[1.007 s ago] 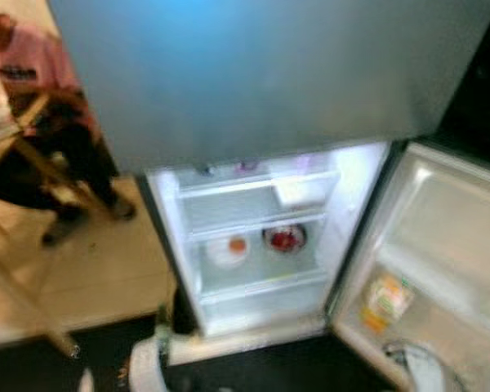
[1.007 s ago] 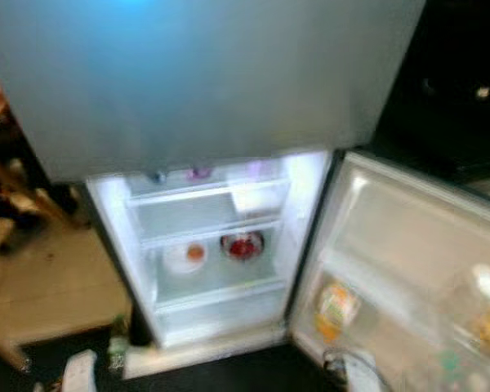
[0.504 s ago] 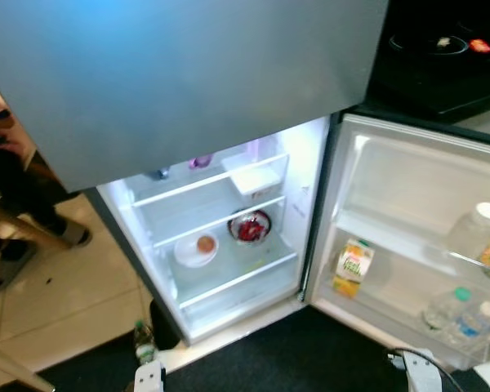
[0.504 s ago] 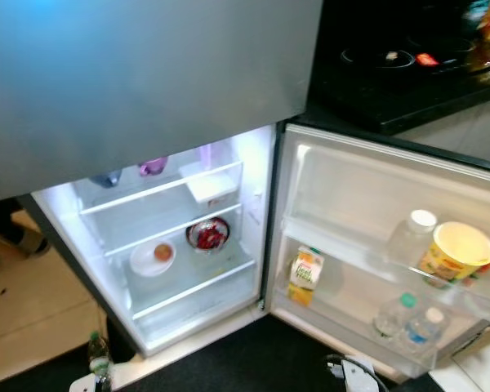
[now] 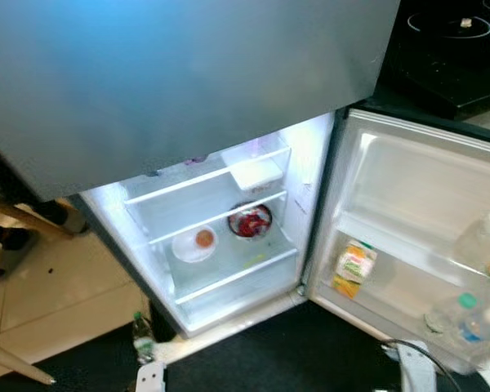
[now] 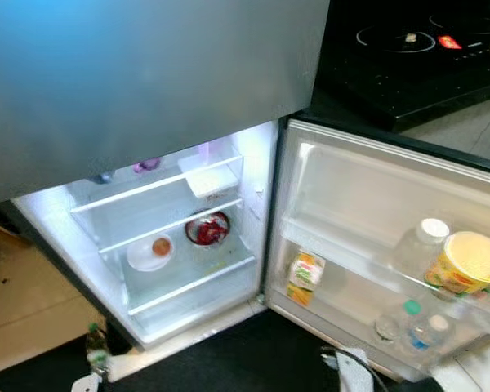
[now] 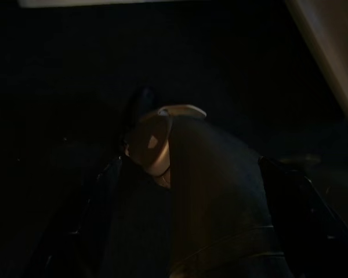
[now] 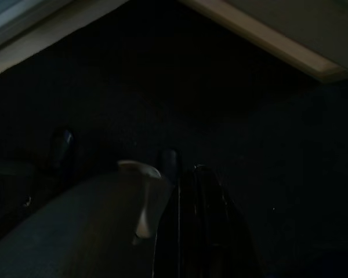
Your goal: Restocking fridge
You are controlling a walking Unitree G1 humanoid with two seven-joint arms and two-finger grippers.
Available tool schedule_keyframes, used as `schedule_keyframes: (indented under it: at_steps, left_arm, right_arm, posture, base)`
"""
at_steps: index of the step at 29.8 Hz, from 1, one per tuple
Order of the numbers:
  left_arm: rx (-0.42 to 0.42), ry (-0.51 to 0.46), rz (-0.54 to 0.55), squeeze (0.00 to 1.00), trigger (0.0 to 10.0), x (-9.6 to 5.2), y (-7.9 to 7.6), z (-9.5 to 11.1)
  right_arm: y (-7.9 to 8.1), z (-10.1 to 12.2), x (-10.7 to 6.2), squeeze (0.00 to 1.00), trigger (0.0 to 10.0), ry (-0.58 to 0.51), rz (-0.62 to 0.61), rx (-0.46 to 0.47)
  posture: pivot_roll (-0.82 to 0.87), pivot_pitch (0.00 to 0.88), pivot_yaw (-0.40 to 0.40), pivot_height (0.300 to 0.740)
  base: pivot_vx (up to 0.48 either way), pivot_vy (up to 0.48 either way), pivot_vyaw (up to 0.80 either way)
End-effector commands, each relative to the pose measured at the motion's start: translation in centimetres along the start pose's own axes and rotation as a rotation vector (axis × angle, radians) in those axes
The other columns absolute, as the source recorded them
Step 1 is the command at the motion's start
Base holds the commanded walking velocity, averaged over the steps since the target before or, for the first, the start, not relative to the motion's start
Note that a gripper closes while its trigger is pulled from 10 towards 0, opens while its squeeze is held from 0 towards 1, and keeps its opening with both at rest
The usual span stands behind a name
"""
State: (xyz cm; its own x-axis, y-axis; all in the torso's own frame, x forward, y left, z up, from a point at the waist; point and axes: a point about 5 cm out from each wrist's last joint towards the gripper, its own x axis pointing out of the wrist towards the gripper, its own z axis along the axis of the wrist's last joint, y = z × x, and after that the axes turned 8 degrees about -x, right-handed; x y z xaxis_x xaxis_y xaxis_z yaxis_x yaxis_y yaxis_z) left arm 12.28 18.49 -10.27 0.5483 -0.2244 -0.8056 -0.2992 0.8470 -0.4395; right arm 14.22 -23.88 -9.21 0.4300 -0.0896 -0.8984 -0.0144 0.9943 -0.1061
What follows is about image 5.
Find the white lidded food container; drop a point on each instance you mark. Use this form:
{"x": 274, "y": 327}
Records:
{"x": 257, "y": 174}

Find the white bowl with food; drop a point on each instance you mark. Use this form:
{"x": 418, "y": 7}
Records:
{"x": 184, "y": 249}

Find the lower fridge door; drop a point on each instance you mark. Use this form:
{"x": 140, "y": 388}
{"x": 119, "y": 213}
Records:
{"x": 416, "y": 188}

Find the glass fridge shelf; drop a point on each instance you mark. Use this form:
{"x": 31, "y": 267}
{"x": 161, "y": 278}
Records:
{"x": 208, "y": 175}
{"x": 167, "y": 236}

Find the grey two-door fridge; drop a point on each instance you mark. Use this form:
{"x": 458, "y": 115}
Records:
{"x": 188, "y": 73}

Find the large white-capped clear bottle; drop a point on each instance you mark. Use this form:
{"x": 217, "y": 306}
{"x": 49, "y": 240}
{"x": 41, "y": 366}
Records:
{"x": 478, "y": 245}

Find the teal-capped clear bottle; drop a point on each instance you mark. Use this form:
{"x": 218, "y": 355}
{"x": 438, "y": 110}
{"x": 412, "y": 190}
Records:
{"x": 467, "y": 300}

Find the blue-labelled clear bottle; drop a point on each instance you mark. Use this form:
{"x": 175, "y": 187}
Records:
{"x": 482, "y": 327}

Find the black induction cooktop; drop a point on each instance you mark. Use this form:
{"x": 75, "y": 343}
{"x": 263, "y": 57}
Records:
{"x": 449, "y": 65}

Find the peel fresh juice carton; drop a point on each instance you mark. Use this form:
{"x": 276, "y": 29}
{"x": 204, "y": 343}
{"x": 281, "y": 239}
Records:
{"x": 355, "y": 268}

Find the steel bowl with red chilies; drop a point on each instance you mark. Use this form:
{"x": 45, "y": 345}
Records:
{"x": 251, "y": 222}

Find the clear crisper drawer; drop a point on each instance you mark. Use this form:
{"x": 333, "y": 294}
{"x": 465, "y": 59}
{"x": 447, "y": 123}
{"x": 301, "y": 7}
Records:
{"x": 237, "y": 302}

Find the clear bottle with green cap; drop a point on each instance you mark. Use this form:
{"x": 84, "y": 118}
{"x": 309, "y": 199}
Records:
{"x": 144, "y": 343}

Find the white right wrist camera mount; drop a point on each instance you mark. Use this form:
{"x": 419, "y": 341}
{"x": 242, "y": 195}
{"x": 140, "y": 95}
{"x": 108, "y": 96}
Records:
{"x": 416, "y": 371}

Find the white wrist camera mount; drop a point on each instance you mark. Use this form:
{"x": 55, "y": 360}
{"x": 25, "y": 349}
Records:
{"x": 151, "y": 380}
{"x": 416, "y": 371}

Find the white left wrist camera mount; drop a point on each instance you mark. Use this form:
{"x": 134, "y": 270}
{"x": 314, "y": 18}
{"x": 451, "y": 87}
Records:
{"x": 151, "y": 380}

